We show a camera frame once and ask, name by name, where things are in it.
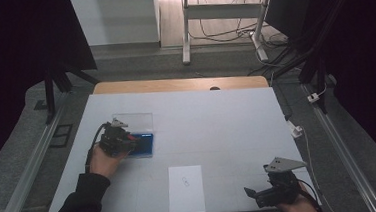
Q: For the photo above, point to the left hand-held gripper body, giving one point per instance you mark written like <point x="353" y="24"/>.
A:
<point x="115" y="141"/>

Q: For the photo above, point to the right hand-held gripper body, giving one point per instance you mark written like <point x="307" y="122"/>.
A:
<point x="278" y="190"/>

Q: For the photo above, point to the blue box with clear lid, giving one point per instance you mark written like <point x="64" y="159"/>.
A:
<point x="145" y="144"/>

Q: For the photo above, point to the person's left hand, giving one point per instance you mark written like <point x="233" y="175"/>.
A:
<point x="101" y="163"/>

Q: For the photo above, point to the person's right hand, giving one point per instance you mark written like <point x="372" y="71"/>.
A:
<point x="300" y="210"/>

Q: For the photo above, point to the white paper sheet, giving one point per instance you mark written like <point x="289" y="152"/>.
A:
<point x="186" y="199"/>

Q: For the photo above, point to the wooden table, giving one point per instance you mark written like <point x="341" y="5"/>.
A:
<point x="174" y="85"/>

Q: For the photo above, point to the white table cover board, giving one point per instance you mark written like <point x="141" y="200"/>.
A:
<point x="211" y="127"/>

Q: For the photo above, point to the black metal stand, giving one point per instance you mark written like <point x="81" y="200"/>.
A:
<point x="52" y="88"/>
<point x="316" y="57"/>

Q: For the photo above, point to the white power plug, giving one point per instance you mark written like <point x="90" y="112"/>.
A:
<point x="313" y="97"/>

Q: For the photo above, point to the white cabinet panel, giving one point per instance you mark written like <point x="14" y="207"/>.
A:
<point x="116" y="19"/>

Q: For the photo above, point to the black curtain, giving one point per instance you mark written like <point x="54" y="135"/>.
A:
<point x="9" y="65"/>
<point x="369" y="56"/>

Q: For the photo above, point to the black floor frame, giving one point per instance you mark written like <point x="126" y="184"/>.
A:
<point x="61" y="136"/>

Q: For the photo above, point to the aluminium floor rail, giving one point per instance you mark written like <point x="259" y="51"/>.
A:
<point x="30" y="170"/>
<point x="342" y="148"/>

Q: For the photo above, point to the white metal desk frame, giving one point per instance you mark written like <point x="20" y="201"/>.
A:
<point x="222" y="10"/>

